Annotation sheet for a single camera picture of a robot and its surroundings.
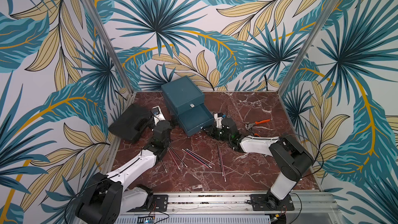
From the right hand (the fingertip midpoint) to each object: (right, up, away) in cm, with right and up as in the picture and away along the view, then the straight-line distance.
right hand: (201, 128), depth 88 cm
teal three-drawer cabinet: (-9, +15, -2) cm, 18 cm away
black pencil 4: (+10, -11, +3) cm, 15 cm away
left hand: (-20, +8, -5) cm, 22 cm away
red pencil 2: (-3, -17, 0) cm, 17 cm away
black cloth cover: (-46, +1, +5) cm, 47 cm away
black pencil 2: (-13, -16, 0) cm, 21 cm away
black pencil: (-21, -20, -4) cm, 29 cm away
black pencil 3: (-2, -17, 0) cm, 17 cm away
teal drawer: (-2, +6, -2) cm, 7 cm away
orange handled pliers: (+32, +1, +13) cm, 34 cm away
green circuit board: (-26, -40, -16) cm, 50 cm away
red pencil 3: (-1, -16, 0) cm, 16 cm away
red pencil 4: (+12, -25, -8) cm, 29 cm away
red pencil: (-18, -14, +1) cm, 23 cm away
